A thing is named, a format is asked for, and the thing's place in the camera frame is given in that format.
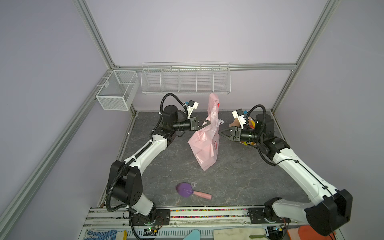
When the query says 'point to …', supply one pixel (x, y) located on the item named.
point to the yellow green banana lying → (246, 143)
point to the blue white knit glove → (108, 235)
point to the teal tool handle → (195, 234)
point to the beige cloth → (238, 233)
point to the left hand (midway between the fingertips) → (210, 125)
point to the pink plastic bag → (206, 143)
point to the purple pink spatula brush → (185, 190)
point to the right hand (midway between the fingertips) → (219, 134)
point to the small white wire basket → (120, 90)
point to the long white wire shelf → (186, 78)
